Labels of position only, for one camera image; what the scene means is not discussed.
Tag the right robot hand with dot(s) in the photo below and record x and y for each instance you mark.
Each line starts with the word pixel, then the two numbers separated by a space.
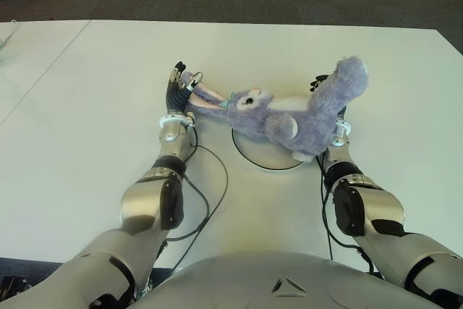
pixel 318 83

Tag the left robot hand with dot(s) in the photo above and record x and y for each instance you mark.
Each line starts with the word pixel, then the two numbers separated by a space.
pixel 177 95

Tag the purple plush bunny doll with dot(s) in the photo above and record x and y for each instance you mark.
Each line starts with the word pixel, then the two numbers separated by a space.
pixel 289 121

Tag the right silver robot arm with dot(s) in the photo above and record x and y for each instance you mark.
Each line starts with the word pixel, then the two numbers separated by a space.
pixel 387 207

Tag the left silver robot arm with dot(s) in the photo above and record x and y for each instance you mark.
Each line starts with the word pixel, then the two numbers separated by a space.
pixel 137 215

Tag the white plate black rim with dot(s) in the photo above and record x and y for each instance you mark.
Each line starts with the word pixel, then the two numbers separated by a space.
pixel 264 153

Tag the silver robot torso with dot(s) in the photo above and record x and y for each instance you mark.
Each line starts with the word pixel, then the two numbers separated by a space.
pixel 253 280

